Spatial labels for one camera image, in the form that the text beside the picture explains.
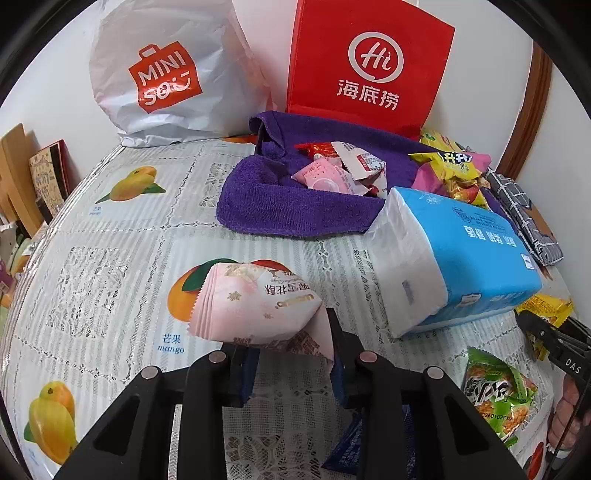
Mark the wooden board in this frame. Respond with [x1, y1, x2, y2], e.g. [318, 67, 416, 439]
[0, 124, 44, 238]

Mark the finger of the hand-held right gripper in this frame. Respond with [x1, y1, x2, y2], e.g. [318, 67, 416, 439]
[516, 311, 571, 360]

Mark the red candy packet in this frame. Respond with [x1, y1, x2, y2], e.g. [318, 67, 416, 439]
[294, 142, 340, 160]

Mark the yellow black print snack packet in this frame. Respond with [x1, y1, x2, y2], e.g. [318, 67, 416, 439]
[409, 150, 478, 183]

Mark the purple towel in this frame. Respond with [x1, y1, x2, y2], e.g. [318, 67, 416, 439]
[217, 111, 504, 238]

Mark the dark blue packet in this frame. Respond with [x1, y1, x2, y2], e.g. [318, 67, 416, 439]
[322, 406, 370, 472]

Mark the blue tissue pack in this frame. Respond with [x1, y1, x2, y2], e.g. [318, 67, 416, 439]
[367, 186, 544, 340]

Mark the bright pink snack packet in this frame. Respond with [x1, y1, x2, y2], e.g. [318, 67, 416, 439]
[411, 152, 492, 195]

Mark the pink round snack packet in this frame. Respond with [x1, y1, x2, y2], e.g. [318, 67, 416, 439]
[291, 157, 352, 192]

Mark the white plastic bag red logo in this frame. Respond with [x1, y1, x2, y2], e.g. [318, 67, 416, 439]
[89, 0, 273, 149]

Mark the brown wooden frame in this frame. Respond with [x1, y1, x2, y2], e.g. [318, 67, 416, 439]
[496, 41, 554, 178]

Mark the white panda print snack packet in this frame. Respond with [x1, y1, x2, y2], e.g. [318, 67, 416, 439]
[330, 141, 387, 185]

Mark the yellow chips bag green label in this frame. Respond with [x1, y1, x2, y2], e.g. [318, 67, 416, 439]
[418, 128, 467, 153]

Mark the red paper bag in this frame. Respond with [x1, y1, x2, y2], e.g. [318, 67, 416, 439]
[285, 0, 456, 141]

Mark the person's right hand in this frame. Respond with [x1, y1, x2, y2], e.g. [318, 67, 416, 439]
[549, 378, 580, 457]

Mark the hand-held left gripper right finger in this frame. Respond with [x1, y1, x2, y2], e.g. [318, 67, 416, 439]
[323, 307, 529, 480]

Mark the grey checked cloth bag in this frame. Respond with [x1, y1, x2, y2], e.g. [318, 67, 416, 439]
[485, 168, 564, 266]

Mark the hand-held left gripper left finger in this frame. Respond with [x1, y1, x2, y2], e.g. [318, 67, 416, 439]
[54, 344, 259, 480]

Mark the pale pink snack packet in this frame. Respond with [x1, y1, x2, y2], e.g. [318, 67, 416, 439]
[191, 261, 335, 374]

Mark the brown printed box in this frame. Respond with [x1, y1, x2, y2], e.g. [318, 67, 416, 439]
[28, 141, 71, 222]

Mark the yellow red snack packet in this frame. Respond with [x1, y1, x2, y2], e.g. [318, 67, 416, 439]
[438, 178, 491, 210]

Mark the green snack packet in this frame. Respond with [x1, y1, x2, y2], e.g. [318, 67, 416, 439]
[463, 347, 539, 448]

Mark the fruit printed tablecloth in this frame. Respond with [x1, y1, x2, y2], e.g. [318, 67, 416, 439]
[0, 134, 578, 480]

